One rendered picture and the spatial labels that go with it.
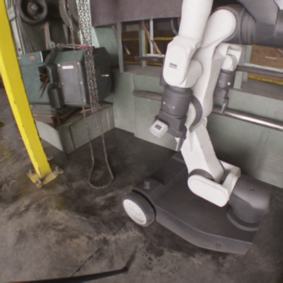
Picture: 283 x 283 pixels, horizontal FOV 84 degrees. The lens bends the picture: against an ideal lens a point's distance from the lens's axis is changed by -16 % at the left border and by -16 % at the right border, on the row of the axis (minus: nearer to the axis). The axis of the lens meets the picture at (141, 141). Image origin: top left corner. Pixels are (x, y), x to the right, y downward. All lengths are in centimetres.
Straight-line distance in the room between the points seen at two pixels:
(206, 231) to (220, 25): 78
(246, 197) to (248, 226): 15
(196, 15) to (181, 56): 11
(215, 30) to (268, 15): 16
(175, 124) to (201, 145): 27
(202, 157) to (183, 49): 50
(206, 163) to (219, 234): 32
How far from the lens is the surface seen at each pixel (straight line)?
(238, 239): 89
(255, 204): 85
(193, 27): 50
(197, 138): 80
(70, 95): 146
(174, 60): 49
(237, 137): 134
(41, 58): 157
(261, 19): 64
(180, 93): 53
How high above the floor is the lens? 89
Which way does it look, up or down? 31 degrees down
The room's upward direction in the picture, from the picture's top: 2 degrees counter-clockwise
